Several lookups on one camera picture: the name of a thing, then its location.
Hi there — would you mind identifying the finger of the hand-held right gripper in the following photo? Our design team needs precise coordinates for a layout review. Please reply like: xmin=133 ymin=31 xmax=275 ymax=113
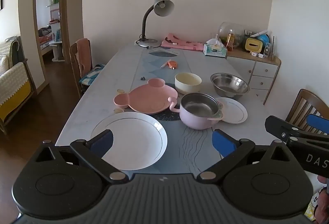
xmin=306 ymin=114 xmax=329 ymax=134
xmin=265 ymin=115 xmax=329 ymax=143

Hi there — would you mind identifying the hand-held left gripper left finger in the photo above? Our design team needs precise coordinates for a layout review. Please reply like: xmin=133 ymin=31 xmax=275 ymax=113
xmin=35 ymin=130 xmax=129 ymax=185

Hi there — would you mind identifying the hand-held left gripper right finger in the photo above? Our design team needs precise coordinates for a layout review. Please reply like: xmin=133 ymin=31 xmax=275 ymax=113
xmin=197 ymin=130 xmax=290 ymax=185

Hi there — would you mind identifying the large white plate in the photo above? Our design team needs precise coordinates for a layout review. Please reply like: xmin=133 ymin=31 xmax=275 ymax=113
xmin=90 ymin=111 xmax=168 ymax=170

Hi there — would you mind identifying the small white plate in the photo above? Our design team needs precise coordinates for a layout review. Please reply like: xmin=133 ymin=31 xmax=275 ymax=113
xmin=215 ymin=97 xmax=248 ymax=124

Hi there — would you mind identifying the pink pot with steel lining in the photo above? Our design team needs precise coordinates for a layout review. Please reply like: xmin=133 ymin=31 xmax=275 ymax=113
xmin=168 ymin=93 xmax=224 ymax=130

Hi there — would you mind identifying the stainless steel bowl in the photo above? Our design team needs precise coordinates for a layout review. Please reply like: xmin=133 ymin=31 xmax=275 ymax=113
xmin=210 ymin=73 xmax=250 ymax=100

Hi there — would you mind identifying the pink bear-shaped plate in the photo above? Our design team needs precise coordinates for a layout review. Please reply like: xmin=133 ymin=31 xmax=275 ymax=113
xmin=114 ymin=78 xmax=178 ymax=115

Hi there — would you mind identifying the cream bowl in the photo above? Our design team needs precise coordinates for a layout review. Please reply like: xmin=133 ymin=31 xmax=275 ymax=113
xmin=175 ymin=72 xmax=202 ymax=95

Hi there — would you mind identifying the person's right hand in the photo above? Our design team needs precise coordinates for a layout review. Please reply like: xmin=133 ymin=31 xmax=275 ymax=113
xmin=315 ymin=175 xmax=329 ymax=217

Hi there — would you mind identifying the wooden dining chair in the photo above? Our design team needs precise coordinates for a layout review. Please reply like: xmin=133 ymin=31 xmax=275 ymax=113
xmin=285 ymin=89 xmax=329 ymax=132
xmin=69 ymin=39 xmax=92 ymax=99

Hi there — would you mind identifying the printed bag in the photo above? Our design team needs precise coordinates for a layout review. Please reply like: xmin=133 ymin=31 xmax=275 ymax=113
xmin=305 ymin=187 xmax=320 ymax=222

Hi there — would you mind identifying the white cabinet with wooden top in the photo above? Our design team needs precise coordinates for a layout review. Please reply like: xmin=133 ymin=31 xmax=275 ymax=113
xmin=226 ymin=47 xmax=282 ymax=105

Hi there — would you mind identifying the blue chair cushion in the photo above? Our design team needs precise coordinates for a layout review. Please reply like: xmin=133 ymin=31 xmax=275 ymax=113
xmin=79 ymin=64 xmax=105 ymax=86

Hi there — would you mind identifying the clear acrylic holder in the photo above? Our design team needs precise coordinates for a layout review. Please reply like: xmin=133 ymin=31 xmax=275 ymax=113
xmin=263 ymin=43 xmax=275 ymax=60

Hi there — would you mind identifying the yellow tissue holder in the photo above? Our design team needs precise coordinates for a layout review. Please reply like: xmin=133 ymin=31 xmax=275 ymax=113
xmin=243 ymin=35 xmax=265 ymax=51

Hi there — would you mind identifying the pink towel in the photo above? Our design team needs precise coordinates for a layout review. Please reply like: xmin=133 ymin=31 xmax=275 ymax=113
xmin=76 ymin=38 xmax=92 ymax=78

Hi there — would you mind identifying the blue globe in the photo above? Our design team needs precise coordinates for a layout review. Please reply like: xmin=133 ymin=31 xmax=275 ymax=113
xmin=257 ymin=34 xmax=270 ymax=46

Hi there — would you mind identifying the blue patterned table runner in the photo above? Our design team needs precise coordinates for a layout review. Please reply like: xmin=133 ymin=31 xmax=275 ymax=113
xmin=129 ymin=47 xmax=227 ymax=175

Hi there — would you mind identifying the tissue box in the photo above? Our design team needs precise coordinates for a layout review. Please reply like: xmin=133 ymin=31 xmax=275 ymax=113
xmin=203 ymin=39 xmax=227 ymax=57

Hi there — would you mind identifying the orange liquid bottle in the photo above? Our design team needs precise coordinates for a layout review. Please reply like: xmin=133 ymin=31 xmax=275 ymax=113
xmin=226 ymin=30 xmax=235 ymax=49

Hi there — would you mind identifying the sofa with beige cover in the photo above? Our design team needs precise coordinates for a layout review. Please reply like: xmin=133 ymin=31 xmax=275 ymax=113
xmin=0 ymin=37 xmax=36 ymax=134

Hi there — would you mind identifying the grey desk lamp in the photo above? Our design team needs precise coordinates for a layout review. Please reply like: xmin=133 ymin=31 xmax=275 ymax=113
xmin=135 ymin=0 xmax=175 ymax=48

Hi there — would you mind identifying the pink patterned cloth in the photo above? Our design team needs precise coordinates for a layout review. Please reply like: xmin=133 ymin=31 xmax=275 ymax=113
xmin=161 ymin=33 xmax=205 ymax=51

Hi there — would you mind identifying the glass fish bowl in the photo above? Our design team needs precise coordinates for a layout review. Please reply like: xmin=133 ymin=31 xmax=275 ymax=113
xmin=218 ymin=22 xmax=244 ymax=48

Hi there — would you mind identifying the bed with clutter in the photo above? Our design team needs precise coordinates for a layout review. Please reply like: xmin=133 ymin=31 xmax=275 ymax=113
xmin=38 ymin=26 xmax=61 ymax=50

